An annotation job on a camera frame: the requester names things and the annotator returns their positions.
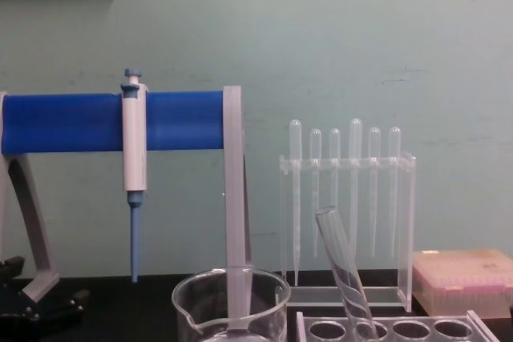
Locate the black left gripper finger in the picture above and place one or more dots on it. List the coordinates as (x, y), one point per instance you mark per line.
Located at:
(11, 272)
(68, 302)

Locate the clear glass beaker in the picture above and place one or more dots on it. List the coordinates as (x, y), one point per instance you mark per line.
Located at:
(200, 298)

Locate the blue and grey pipette stand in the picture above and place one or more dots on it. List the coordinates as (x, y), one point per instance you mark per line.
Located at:
(72, 123)

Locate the white and blue micropipette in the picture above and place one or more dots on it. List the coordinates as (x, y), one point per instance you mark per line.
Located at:
(134, 146)

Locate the clear glass test tube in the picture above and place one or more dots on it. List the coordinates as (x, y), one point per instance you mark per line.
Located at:
(340, 254)

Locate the short clear plastic transfer pipette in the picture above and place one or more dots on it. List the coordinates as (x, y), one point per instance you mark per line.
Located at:
(334, 146)

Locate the clear acrylic test tube rack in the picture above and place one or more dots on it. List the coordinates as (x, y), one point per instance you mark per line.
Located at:
(384, 318)

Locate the clear acrylic pipette rack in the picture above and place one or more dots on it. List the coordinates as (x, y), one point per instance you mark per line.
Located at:
(405, 238)

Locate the pink pipette tip box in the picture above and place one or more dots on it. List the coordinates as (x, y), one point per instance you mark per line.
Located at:
(461, 278)

